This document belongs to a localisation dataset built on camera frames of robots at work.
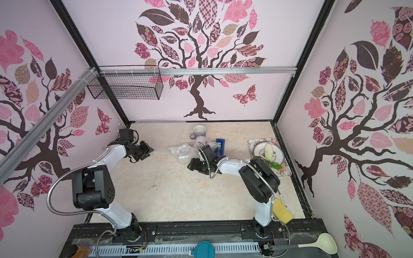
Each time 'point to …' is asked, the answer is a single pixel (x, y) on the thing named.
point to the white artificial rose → (269, 152)
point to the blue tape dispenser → (220, 150)
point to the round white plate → (278, 153)
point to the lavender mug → (198, 130)
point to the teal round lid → (204, 249)
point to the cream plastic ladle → (325, 242)
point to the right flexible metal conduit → (289, 237)
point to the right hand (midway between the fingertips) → (192, 166)
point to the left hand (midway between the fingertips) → (153, 153)
